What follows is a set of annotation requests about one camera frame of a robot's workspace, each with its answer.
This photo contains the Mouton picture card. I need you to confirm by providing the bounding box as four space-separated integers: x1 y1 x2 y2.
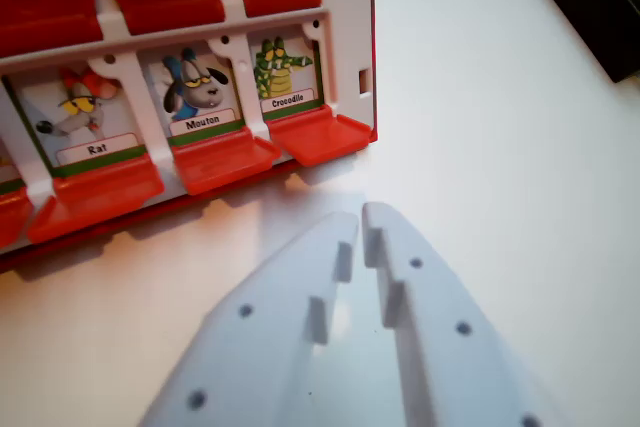
138 44 247 141

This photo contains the red flap of Serpent window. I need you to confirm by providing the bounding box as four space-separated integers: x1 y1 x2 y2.
0 185 35 251

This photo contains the red flap of Rat window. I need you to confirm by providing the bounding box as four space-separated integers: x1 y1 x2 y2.
26 152 167 245

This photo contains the black box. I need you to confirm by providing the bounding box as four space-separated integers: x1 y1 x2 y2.
513 0 640 85

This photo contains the Rat picture card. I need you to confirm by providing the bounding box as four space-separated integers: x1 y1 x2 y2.
1 63 150 179

